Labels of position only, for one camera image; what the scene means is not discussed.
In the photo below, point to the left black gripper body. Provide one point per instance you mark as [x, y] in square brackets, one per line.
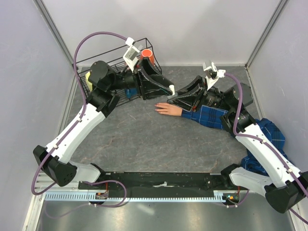
[139, 79]

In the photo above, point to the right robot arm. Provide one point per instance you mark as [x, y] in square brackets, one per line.
[266, 170]

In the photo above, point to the nail polish bottle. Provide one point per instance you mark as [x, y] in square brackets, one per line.
[172, 96]

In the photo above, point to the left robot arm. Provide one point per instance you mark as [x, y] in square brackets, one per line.
[54, 158]

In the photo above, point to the blue item in rack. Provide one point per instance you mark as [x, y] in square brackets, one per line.
[131, 93]

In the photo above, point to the orange mug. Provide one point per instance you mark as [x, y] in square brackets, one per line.
[148, 53]

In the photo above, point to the mannequin hand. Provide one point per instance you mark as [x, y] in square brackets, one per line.
[168, 109]

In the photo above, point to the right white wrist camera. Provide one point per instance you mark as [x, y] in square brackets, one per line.
[212, 74]

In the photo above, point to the white nail polish cap brush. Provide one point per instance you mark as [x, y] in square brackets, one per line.
[172, 88]

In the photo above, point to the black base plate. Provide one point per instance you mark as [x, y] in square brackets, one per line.
[169, 183]

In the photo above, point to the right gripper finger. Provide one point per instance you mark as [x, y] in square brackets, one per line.
[184, 101]
[198, 80]

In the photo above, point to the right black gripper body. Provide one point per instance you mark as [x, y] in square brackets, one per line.
[204, 95]

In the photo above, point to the light blue cable duct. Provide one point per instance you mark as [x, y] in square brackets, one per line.
[96, 197]

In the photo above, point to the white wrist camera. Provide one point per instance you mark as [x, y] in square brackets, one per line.
[212, 74]
[131, 57]

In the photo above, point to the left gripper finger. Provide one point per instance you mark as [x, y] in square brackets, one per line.
[154, 89]
[149, 73]

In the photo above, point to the blue plaid sleeve forearm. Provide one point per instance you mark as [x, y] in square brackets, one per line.
[206, 116]

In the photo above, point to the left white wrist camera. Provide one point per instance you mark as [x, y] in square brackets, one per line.
[131, 57]

